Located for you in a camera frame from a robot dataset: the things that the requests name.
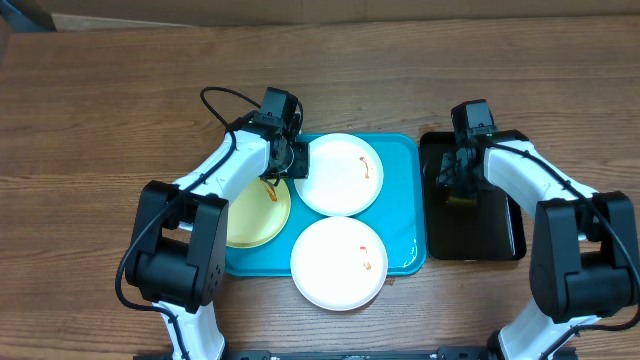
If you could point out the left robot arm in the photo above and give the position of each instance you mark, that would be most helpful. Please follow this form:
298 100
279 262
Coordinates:
175 261

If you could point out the white plate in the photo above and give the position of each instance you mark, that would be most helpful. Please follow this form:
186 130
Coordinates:
345 176
339 263

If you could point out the light green plate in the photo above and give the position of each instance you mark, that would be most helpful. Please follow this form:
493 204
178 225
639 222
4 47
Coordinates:
258 214

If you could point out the yellow green scrub sponge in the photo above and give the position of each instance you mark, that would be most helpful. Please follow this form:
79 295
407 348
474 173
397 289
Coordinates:
460 196

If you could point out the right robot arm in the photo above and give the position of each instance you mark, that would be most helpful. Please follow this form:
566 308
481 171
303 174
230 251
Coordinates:
583 248

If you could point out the teal plastic tray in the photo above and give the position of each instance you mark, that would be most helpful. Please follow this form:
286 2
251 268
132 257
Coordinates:
397 216

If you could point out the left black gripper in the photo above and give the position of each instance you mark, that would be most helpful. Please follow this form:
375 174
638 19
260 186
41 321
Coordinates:
302 168

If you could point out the black rectangular water tray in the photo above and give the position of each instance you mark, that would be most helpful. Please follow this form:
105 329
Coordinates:
490 231

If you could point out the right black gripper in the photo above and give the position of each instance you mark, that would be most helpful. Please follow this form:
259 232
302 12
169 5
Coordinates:
455 176

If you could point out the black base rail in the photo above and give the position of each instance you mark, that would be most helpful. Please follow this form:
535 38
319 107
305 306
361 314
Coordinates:
442 353

